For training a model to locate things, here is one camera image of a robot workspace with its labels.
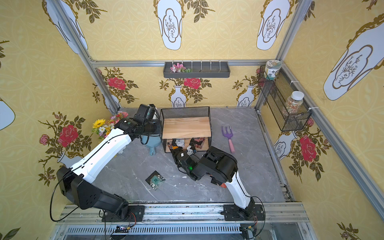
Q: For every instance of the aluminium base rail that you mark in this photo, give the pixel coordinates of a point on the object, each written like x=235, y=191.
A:
x=268, y=221

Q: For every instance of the shelf tea bags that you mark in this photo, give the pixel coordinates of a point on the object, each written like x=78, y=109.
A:
x=184, y=143

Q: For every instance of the green tea bag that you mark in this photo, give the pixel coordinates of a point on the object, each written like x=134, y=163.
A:
x=155, y=180

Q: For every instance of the clear jar white lid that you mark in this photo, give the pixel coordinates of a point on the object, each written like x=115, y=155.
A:
x=293, y=103

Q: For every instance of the purple garden fork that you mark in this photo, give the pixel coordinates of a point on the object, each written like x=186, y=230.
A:
x=228, y=133

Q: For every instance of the black wire wall basket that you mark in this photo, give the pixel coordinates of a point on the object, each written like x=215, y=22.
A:
x=275, y=94

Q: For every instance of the white lidded printed jar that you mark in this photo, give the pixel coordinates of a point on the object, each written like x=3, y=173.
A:
x=272, y=69

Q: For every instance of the colourful artificial flower bouquet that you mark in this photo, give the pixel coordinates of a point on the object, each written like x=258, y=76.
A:
x=104, y=127

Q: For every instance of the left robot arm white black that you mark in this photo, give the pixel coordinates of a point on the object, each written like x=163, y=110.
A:
x=76, y=182

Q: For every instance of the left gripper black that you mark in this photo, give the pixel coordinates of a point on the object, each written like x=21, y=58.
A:
x=154, y=127

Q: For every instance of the small pink flowers in tray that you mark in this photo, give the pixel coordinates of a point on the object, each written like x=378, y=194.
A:
x=179, y=68

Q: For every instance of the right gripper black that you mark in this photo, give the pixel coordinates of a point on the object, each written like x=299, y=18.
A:
x=179, y=154

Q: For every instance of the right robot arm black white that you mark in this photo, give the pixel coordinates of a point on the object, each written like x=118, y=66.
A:
x=223, y=170

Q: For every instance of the black wire mesh shelf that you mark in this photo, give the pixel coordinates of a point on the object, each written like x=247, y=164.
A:
x=186, y=123

